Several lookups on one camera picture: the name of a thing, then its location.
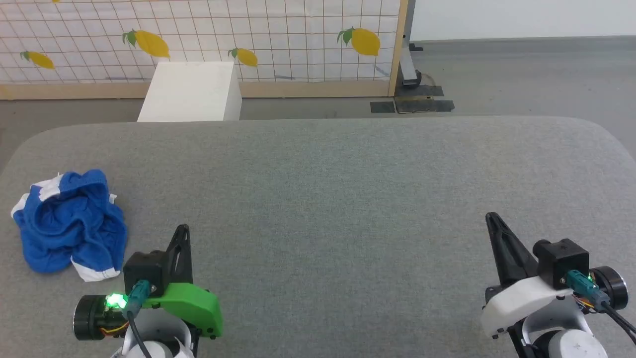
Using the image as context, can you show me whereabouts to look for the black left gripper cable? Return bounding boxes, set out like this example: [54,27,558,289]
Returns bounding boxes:
[122,279,154,358]

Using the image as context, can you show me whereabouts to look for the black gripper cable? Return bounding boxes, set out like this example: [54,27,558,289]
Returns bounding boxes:
[566,270,636,349]
[122,279,154,358]

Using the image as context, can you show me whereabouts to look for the white box stool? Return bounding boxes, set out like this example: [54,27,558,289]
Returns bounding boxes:
[137,61,242,122]

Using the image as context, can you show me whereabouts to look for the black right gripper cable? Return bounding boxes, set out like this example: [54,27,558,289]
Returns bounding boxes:
[566,270,636,349]

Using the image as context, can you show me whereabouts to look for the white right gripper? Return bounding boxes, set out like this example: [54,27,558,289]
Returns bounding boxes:
[480,212,573,340]

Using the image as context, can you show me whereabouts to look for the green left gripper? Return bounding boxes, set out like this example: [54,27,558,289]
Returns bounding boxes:
[142,224,224,340]

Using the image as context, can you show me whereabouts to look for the blue shorts with white trim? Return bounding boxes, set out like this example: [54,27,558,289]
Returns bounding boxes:
[11,170,128,282]

